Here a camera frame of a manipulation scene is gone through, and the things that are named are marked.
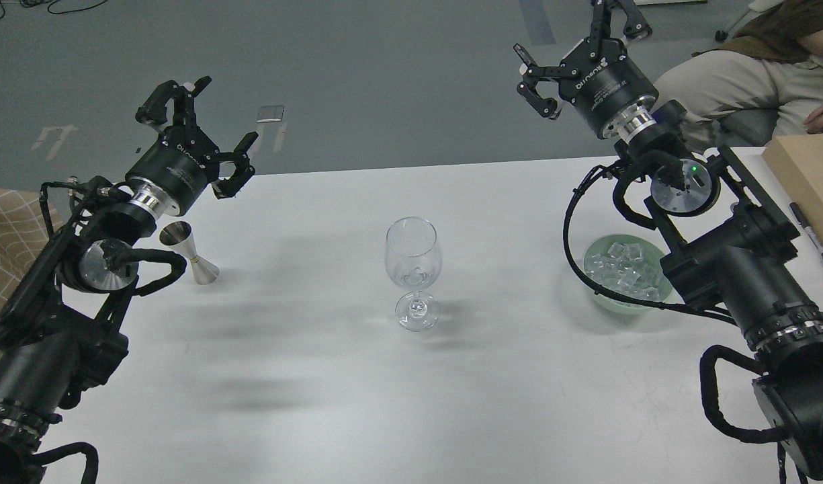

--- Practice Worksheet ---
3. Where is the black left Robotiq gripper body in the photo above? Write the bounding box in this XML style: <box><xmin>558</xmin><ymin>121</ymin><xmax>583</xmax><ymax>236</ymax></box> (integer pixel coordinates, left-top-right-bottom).
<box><xmin>126</xmin><ymin>138</ymin><xmax>220</xmax><ymax>216</ymax></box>

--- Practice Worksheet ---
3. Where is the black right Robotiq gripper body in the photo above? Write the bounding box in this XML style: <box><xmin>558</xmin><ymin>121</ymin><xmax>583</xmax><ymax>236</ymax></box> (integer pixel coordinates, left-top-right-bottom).
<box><xmin>559</xmin><ymin>38</ymin><xmax>659</xmax><ymax>140</ymax></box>

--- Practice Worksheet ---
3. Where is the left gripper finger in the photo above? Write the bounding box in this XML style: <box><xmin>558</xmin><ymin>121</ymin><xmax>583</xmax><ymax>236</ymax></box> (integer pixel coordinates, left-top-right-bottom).
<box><xmin>206</xmin><ymin>131</ymin><xmax>259</xmax><ymax>200</ymax></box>
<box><xmin>135</xmin><ymin>76</ymin><xmax>212</xmax><ymax>146</ymax></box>

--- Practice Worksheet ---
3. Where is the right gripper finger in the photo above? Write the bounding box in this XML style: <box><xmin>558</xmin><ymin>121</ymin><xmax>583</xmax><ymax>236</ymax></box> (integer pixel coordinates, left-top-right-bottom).
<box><xmin>513</xmin><ymin>43</ymin><xmax>583</xmax><ymax>120</ymax></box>
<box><xmin>586</xmin><ymin>1</ymin><xmax>652</xmax><ymax>59</ymax></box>

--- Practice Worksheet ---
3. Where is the steel cocktail jigger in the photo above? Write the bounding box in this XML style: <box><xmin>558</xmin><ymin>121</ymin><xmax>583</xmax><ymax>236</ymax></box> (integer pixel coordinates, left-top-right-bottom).
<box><xmin>159</xmin><ymin>221</ymin><xmax>220</xmax><ymax>285</ymax></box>

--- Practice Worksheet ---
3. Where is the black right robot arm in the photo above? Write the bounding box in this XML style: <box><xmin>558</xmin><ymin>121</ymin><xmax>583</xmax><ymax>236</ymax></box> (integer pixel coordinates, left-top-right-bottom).
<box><xmin>515</xmin><ymin>1</ymin><xmax>823</xmax><ymax>483</ymax></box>

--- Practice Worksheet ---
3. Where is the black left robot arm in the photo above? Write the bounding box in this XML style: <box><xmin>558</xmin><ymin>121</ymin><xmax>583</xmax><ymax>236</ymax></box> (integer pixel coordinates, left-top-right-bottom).
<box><xmin>0</xmin><ymin>76</ymin><xmax>258</xmax><ymax>483</ymax></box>

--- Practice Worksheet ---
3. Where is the green bowl of ice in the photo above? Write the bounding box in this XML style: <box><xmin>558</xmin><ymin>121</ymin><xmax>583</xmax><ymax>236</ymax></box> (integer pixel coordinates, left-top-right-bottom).
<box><xmin>580</xmin><ymin>234</ymin><xmax>673</xmax><ymax>303</ymax></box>

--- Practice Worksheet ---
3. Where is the clear wine glass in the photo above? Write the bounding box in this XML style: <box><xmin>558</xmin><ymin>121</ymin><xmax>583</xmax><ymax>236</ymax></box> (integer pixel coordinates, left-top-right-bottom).
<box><xmin>384</xmin><ymin>216</ymin><xmax>443</xmax><ymax>331</ymax></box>

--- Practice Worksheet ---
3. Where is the metal floor plate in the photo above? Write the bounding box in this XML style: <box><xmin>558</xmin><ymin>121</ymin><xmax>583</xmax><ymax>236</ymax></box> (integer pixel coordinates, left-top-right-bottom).
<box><xmin>257</xmin><ymin>105</ymin><xmax>285</xmax><ymax>124</ymax></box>

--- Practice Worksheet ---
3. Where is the office chair with wheels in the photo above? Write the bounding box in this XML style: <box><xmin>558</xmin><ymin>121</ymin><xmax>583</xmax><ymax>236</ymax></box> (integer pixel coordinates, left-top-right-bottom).
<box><xmin>714</xmin><ymin>1</ymin><xmax>767</xmax><ymax>43</ymax></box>

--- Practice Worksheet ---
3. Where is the seated person in beige trousers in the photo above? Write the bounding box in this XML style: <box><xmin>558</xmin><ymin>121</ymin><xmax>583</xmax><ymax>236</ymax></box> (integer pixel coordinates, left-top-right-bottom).
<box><xmin>656</xmin><ymin>1</ymin><xmax>823</xmax><ymax>153</ymax></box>

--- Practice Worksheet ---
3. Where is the beige checkered cloth chair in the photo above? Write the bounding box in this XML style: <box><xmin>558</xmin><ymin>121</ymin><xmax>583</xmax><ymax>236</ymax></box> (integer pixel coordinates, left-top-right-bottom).
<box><xmin>0</xmin><ymin>187</ymin><xmax>66</xmax><ymax>384</ymax></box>

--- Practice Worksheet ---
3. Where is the light wooden block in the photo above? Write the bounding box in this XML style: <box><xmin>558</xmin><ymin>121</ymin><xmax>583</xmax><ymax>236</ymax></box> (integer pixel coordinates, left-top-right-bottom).
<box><xmin>762</xmin><ymin>134</ymin><xmax>823</xmax><ymax>244</ymax></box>

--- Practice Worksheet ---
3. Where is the black marker pen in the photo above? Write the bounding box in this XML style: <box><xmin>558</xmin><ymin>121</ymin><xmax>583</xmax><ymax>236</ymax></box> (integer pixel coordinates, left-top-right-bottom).
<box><xmin>789</xmin><ymin>202</ymin><xmax>823</xmax><ymax>263</ymax></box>

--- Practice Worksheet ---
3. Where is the black cable on floor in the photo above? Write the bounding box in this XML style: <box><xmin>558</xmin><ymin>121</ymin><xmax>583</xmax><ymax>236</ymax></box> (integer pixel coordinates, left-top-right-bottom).
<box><xmin>0</xmin><ymin>0</ymin><xmax>110</xmax><ymax>29</ymax></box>

